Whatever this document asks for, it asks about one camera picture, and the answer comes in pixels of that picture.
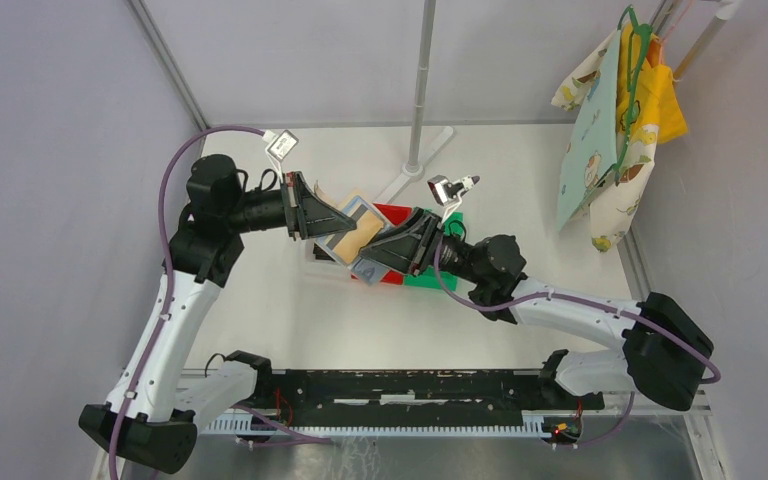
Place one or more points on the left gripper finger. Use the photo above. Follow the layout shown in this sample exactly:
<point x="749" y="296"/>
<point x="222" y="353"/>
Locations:
<point x="311" y="206"/>
<point x="322" y="224"/>

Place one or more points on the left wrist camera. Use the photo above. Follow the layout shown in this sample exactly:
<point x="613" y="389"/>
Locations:
<point x="279" y="144"/>

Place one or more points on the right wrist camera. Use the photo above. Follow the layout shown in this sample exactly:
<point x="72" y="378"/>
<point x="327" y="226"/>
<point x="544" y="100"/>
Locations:
<point x="449" y="194"/>

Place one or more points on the beige card holder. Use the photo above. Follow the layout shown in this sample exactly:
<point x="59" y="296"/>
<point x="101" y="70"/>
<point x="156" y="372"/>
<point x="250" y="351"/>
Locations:
<point x="332" y="201"/>

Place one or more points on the white pole stand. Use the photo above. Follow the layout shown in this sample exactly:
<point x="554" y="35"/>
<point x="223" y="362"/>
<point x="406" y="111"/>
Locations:
<point x="419" y="158"/>

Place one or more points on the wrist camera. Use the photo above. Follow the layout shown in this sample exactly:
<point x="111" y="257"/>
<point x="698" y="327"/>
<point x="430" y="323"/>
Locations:
<point x="449" y="194"/>
<point x="279" y="144"/>

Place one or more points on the red plastic bin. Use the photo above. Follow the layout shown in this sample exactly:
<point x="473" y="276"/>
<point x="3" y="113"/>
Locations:
<point x="394" y="213"/>

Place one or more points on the green plastic bin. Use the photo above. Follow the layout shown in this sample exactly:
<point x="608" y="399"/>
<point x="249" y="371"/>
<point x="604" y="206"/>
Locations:
<point x="454" y="225"/>

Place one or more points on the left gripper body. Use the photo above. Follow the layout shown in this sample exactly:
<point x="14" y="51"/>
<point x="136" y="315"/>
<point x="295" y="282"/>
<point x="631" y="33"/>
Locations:
<point x="290" y="194"/>

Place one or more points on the clear plastic bin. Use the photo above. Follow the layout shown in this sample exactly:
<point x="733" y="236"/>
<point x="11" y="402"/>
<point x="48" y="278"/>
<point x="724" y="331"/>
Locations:
<point x="314" y="253"/>

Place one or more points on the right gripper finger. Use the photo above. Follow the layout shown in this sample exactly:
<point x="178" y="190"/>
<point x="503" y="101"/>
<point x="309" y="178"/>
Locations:
<point x="415" y="231"/>
<point x="400" y="256"/>

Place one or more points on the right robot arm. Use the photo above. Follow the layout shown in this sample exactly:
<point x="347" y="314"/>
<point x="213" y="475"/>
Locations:
<point x="650" y="347"/>

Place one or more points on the hanging patterned cloth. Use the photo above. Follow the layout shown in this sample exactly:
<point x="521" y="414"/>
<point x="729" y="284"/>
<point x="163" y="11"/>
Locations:
<point x="586" y="183"/>

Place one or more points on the yellow hanging garment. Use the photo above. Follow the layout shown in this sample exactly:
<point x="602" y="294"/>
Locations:
<point x="655" y="96"/>

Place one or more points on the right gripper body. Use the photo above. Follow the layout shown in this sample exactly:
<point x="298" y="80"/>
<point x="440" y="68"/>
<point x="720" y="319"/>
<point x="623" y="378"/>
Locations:
<point x="428" y="247"/>

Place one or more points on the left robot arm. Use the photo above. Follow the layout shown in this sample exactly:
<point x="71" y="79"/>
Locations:
<point x="145" y="419"/>

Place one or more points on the white hanger rail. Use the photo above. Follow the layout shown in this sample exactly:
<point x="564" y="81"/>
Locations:
<point x="726" y="11"/>

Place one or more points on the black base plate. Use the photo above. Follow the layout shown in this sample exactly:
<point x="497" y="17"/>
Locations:
<point x="412" y="398"/>

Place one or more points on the green clothes hanger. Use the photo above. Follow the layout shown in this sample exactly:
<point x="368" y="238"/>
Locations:
<point x="636" y="140"/>

